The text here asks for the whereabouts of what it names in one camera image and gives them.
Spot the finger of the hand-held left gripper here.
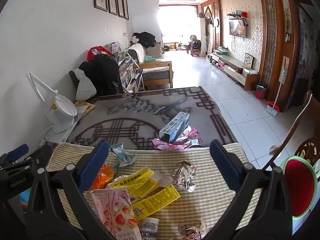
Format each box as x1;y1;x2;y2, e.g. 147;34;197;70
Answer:
10;144;53;175
0;144;29;167

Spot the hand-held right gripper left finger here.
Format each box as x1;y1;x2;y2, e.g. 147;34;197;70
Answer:
25;140;118;240

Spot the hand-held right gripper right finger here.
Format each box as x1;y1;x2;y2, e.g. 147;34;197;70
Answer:
200;139;293;240

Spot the orange plastic wrapper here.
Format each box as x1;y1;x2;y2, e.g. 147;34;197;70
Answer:
90;162;118;192

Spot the blue white snack wrapper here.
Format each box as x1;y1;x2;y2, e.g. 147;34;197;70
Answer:
109;142;138;168

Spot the printed paper ball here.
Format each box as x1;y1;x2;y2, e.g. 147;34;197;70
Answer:
171;160;197;192
177;218;209;240

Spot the pink plastic wrapper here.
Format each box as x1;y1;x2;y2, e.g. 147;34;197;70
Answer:
152;126;204;152

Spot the pink strawberry print box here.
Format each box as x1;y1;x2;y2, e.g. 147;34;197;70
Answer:
89;187;142;240

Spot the blue toothpaste box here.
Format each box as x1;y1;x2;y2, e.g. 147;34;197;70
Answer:
159;112;190;143

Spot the red basin with green rim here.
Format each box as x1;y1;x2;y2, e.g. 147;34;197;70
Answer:
279;155;320;230

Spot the printed paper cup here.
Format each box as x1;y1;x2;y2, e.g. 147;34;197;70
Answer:
137;217;160;238

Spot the yellow striped mat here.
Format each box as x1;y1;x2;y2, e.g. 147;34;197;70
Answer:
46;142;263;240

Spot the white desk lamp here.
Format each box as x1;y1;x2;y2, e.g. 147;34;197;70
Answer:
27;71;78;134

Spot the grey printed blanket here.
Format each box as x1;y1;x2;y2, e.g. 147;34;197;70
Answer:
66;86;239;153

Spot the yellow book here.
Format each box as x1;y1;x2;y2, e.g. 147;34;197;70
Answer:
74;100;96;120

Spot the white plastic bag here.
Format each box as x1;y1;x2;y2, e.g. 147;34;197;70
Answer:
75;69;97;101

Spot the red waste bin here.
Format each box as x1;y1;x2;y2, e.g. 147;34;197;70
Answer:
255;84;267;100

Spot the black jacket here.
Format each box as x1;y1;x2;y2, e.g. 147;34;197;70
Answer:
79;54;123;97

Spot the magazine rack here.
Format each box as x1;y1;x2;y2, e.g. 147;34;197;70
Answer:
110;41;145;93

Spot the wooden television cabinet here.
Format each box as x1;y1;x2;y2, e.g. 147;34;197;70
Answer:
209;52;259;91

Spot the wooden sofa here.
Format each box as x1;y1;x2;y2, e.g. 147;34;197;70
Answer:
127;42;174;89

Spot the red bag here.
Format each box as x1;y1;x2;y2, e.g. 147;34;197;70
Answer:
87;46;112;62

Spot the white cloth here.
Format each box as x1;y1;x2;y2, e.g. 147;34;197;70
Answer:
129;43;146;63

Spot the black clothing pile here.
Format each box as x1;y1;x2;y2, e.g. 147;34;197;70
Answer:
131;32;157;48

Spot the printed door curtain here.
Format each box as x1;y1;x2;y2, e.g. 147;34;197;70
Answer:
285;5;320;110

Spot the wall calendar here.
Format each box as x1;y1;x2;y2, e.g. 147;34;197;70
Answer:
278;56;290;83

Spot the wall television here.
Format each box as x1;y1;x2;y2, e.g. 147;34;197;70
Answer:
229;20;247;38

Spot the wall shelf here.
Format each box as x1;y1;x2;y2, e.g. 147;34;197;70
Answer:
227;11;248;27

